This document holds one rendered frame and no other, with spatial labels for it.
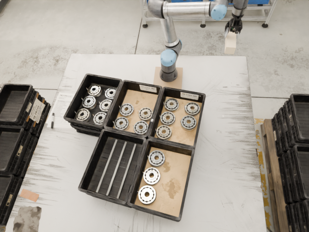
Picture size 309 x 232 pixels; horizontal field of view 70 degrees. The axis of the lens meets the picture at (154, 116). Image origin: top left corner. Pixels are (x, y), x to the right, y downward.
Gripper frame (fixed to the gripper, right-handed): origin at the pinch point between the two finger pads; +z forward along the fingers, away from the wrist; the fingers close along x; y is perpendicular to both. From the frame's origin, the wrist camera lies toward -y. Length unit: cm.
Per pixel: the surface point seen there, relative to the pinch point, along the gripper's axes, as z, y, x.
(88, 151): 38, 84, -89
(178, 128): 25, 62, -27
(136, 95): 25, 40, -61
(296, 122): 49, 32, 60
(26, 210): 38, 130, -117
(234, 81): 37.9, 8.0, 10.7
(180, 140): 25, 70, -24
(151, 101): 25, 44, -49
